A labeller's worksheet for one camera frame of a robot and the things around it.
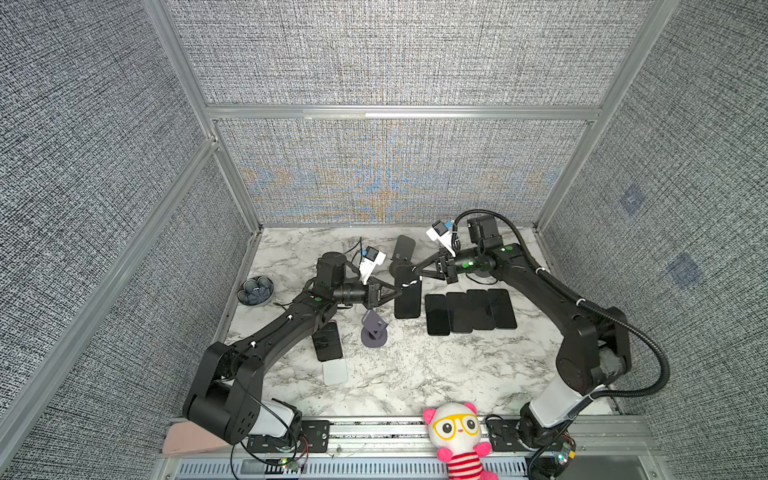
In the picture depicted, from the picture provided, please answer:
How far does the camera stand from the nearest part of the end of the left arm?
Result: 0.70 m

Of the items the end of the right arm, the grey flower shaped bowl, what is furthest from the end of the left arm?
the grey flower shaped bowl

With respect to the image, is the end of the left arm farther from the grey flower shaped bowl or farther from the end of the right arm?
the grey flower shaped bowl
